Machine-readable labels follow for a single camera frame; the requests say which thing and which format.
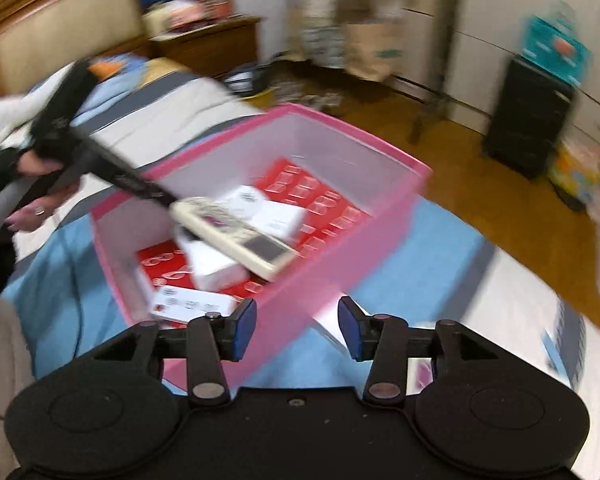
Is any wooden headboard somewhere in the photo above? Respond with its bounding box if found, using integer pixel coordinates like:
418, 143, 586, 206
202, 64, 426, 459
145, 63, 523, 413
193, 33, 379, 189
0, 0, 151, 103

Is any colourful gift bag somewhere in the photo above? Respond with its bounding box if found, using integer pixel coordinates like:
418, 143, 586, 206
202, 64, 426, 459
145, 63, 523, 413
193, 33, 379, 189
547, 140, 600, 211

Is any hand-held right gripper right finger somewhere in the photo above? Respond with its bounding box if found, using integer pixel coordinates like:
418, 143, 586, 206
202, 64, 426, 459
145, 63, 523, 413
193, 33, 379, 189
337, 296, 501, 408

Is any large white charger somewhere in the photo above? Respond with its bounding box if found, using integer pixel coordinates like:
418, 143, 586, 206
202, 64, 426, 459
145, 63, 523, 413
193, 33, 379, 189
177, 237, 253, 292

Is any white remote control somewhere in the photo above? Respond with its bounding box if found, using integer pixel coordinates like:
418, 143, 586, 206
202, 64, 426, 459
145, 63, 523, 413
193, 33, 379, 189
307, 305, 361, 356
147, 286, 245, 323

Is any person's left hand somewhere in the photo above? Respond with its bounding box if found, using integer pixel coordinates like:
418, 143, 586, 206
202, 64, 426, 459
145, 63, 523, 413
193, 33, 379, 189
2, 152, 83, 233

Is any black suitcase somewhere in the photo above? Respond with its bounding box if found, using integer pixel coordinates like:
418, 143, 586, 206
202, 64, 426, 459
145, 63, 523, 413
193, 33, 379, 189
482, 55, 576, 181

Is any red printed cloth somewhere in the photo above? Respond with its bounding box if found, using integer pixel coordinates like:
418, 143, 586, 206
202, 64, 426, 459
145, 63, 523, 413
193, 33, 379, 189
135, 157, 376, 311

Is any blue patterned bag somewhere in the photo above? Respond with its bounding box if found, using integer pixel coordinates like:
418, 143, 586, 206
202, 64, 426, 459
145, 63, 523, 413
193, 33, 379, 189
302, 25, 348, 68

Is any red snack box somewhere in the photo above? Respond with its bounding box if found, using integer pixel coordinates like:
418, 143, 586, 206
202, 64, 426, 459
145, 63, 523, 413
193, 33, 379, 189
190, 0, 233, 23

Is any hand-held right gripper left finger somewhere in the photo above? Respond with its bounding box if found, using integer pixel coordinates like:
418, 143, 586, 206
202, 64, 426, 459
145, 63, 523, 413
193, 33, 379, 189
92, 297, 258, 408

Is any white wardrobe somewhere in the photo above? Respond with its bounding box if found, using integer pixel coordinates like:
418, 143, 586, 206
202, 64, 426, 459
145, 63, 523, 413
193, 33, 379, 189
395, 0, 600, 171

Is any small white charger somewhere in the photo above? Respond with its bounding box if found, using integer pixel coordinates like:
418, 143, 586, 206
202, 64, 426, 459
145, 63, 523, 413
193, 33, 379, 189
220, 185, 268, 218

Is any white charger with grey print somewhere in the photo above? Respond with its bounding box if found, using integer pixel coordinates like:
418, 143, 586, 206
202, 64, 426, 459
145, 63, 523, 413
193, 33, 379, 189
252, 202, 306, 243

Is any light blue blanket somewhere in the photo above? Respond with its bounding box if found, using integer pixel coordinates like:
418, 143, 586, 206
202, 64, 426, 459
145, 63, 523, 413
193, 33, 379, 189
72, 55, 153, 126

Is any white cloth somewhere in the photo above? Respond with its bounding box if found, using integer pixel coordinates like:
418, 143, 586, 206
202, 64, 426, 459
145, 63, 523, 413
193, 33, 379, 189
0, 92, 46, 151

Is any beige remote control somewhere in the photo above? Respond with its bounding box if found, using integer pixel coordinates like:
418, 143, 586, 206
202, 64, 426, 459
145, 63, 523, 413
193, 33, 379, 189
172, 197, 301, 281

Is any black clothes rack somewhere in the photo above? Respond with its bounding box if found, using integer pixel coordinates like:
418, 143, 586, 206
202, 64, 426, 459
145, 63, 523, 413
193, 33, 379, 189
410, 0, 466, 143

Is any black cable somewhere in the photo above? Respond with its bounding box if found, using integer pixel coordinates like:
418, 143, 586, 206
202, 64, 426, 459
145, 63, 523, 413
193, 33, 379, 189
55, 230, 88, 361

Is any pink cardboard box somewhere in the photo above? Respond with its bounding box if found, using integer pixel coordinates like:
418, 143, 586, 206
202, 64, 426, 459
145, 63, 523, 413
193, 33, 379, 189
90, 102, 433, 393

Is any beige cloth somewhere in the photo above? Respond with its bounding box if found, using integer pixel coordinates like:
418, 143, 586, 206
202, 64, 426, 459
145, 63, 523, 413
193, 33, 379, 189
0, 297, 36, 466

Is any large brown paper bag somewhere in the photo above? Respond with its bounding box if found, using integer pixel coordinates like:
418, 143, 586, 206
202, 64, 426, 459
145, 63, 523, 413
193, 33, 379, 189
345, 20, 406, 81

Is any teal tote bag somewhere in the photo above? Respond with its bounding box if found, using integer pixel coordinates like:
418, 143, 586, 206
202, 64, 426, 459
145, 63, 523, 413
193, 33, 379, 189
522, 2, 593, 86

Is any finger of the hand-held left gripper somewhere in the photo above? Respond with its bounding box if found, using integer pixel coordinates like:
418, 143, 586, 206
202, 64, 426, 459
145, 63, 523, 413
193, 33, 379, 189
87, 139, 186, 209

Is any wooden nightstand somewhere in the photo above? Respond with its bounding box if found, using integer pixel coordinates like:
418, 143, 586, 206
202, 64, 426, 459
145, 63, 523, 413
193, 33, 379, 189
150, 15, 263, 81

